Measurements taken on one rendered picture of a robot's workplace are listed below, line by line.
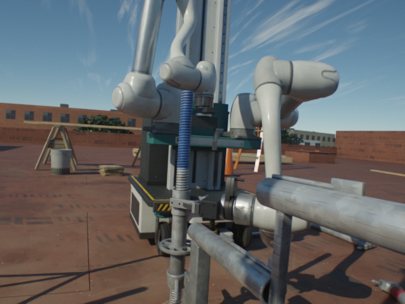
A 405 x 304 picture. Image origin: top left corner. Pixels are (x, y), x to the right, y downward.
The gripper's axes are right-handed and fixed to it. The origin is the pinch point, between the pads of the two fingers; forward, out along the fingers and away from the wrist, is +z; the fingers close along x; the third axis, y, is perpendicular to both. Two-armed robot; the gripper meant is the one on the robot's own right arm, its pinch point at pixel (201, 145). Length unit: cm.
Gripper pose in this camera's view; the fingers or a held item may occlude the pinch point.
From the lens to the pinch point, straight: 131.0
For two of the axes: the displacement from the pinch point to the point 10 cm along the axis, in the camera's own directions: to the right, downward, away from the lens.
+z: -0.6, 10.0, 0.5
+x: -9.4, -0.4, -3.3
